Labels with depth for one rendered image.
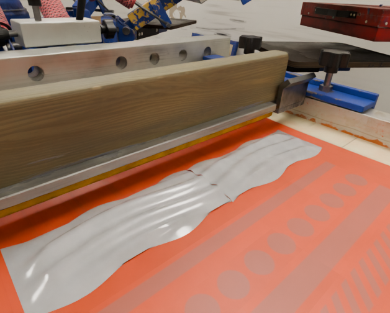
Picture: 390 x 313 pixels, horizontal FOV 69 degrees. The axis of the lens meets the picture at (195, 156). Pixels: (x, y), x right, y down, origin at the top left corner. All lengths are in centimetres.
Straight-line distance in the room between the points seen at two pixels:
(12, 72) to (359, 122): 49
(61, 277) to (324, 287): 18
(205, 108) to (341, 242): 19
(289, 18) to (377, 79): 80
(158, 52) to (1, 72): 26
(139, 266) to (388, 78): 216
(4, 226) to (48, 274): 8
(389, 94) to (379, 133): 183
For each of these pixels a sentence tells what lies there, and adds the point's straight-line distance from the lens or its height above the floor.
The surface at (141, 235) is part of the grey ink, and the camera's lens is 24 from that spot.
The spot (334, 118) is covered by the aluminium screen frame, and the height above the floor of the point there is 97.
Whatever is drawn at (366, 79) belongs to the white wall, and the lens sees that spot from 233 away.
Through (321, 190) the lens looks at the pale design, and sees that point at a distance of 33.
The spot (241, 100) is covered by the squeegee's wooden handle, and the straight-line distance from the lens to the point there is 38.
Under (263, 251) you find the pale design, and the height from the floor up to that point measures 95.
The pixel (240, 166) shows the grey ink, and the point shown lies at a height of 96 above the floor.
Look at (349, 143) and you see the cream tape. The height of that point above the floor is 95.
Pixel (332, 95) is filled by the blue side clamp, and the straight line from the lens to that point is 49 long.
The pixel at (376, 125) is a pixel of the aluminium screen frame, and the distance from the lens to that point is 47.
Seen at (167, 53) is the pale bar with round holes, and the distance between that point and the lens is 58.
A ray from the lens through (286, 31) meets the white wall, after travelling 257.
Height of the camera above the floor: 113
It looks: 30 degrees down
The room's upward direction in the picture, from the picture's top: 3 degrees clockwise
